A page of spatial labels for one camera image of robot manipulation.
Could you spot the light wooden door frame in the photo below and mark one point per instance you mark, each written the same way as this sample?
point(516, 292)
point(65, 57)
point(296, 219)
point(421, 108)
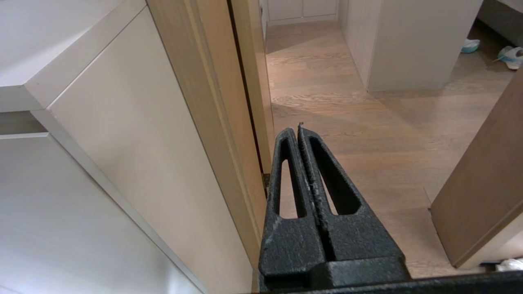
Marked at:
point(204, 81)

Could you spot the wide white cabinet door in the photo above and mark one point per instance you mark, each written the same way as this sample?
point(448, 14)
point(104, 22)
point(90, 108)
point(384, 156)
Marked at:
point(61, 224)

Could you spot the white slippers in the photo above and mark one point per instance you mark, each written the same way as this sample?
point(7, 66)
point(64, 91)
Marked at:
point(510, 57)

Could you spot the brown wooden door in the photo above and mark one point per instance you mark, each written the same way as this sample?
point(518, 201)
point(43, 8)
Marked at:
point(490, 183)

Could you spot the small white object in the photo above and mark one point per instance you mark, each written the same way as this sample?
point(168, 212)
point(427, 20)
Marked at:
point(510, 264)

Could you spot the white sideboard cabinet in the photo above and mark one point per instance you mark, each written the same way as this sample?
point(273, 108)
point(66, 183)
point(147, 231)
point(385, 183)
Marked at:
point(143, 143)

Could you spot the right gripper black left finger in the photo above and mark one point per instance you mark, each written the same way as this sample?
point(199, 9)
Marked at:
point(290, 245)

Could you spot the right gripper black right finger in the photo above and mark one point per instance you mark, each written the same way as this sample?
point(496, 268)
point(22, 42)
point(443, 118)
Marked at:
point(359, 241)

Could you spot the dark grey bed base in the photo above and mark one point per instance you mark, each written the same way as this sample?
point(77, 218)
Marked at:
point(506, 20)

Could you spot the white closet doors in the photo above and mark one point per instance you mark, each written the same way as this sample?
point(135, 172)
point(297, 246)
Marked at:
point(302, 10)

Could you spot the white and teal sneaker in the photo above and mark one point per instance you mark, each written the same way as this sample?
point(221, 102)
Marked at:
point(470, 45)

